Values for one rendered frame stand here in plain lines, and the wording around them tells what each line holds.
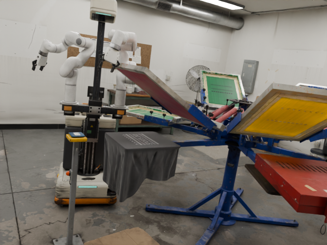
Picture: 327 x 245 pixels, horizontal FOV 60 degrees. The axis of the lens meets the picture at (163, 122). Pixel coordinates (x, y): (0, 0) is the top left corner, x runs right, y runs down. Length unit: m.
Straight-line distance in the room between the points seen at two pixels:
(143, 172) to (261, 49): 5.52
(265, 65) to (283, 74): 0.55
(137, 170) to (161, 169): 0.22
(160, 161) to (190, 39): 5.23
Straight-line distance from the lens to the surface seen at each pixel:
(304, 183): 1.55
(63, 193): 3.09
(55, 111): 6.02
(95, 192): 3.09
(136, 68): 2.01
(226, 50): 7.92
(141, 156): 2.13
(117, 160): 2.22
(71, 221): 2.54
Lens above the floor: 1.59
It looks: 12 degrees down
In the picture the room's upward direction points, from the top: 8 degrees clockwise
